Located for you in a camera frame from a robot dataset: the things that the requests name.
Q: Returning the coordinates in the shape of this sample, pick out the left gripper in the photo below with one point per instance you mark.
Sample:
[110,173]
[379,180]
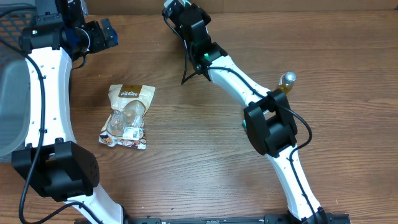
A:
[101,43]

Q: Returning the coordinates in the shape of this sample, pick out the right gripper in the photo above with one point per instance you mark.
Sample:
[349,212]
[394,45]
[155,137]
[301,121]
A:
[208,17]

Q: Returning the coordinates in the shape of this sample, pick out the brown Pantree snack pouch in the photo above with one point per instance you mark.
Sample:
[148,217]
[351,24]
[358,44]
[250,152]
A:
[125,126]

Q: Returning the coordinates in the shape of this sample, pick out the small teal white packet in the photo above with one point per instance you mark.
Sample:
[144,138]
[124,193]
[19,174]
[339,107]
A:
[244,124]

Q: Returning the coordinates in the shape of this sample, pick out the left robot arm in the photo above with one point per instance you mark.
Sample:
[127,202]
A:
[52,163]

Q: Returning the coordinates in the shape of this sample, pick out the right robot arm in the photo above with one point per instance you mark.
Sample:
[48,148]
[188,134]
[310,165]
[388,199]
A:
[270,123]

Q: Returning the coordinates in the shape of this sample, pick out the grey plastic mesh basket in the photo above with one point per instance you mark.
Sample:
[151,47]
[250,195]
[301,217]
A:
[15,81]

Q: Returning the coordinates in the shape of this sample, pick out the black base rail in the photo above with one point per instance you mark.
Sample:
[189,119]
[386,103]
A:
[267,219]

